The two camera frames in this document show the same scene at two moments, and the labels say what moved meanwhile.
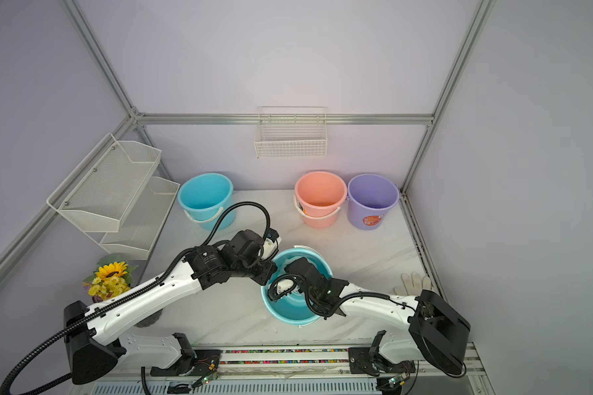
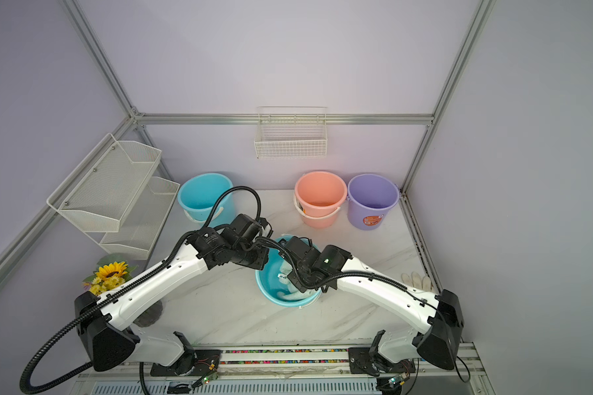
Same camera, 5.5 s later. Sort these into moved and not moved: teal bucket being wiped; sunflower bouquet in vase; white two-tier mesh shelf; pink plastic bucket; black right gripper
Moved: black right gripper
Not moved: pink plastic bucket; white two-tier mesh shelf; teal bucket being wiped; sunflower bouquet in vase
